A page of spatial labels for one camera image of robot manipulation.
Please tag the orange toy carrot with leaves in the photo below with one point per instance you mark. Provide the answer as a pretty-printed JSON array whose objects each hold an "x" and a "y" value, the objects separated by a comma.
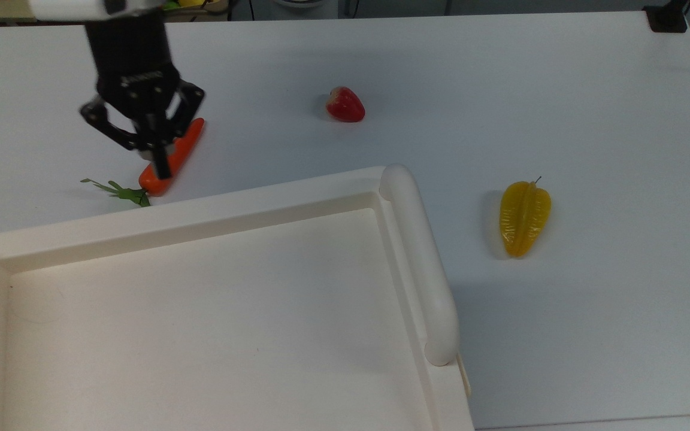
[{"x": 152, "y": 183}]

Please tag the red strawberry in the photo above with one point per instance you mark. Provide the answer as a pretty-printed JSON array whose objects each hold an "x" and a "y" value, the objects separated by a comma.
[{"x": 345, "y": 106}]

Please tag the yellow toy starfruit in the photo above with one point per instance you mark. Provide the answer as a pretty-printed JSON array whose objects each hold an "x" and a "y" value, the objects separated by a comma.
[{"x": 524, "y": 218}]

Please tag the black table clamp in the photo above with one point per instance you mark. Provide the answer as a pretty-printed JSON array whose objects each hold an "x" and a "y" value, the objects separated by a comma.
[{"x": 668, "y": 18}]

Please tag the white tray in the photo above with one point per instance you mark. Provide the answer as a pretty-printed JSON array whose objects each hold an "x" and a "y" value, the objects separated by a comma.
[{"x": 201, "y": 311}]

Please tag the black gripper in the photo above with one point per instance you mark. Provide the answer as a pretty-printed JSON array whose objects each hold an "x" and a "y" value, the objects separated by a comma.
[{"x": 132, "y": 66}]

